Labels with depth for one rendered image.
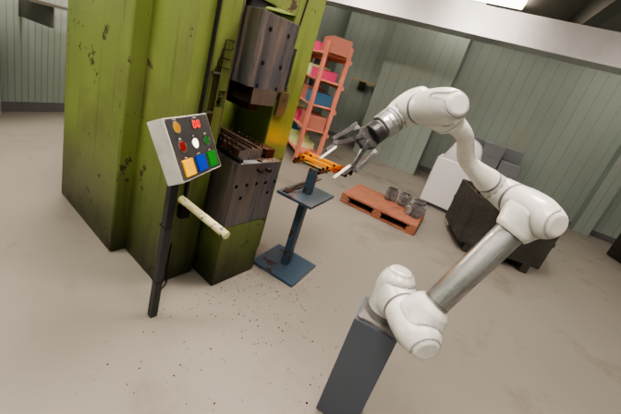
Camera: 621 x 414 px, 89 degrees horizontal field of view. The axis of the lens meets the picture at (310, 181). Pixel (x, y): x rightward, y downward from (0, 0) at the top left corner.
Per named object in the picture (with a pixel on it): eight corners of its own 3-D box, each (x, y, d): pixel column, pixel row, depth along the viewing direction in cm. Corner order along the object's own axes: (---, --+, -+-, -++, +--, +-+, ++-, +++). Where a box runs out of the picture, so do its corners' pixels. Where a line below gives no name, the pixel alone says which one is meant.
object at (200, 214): (229, 238, 173) (232, 230, 171) (222, 241, 168) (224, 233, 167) (185, 202, 195) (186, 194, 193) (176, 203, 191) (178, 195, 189)
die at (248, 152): (261, 159, 211) (263, 147, 209) (237, 160, 195) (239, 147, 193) (222, 137, 233) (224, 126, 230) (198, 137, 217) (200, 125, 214)
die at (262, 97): (273, 106, 200) (277, 91, 197) (249, 103, 184) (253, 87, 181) (231, 89, 221) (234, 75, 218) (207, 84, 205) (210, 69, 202)
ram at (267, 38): (291, 94, 208) (309, 30, 195) (247, 86, 177) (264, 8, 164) (249, 78, 229) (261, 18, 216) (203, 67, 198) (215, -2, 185)
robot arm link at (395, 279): (393, 297, 156) (409, 260, 149) (409, 326, 139) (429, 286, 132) (362, 293, 152) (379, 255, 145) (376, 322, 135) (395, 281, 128)
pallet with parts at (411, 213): (422, 219, 470) (431, 200, 460) (416, 237, 401) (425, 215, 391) (354, 189, 506) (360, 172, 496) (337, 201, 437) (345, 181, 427)
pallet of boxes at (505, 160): (495, 200, 732) (521, 152, 693) (499, 210, 659) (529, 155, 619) (442, 180, 770) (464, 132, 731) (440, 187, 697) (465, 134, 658)
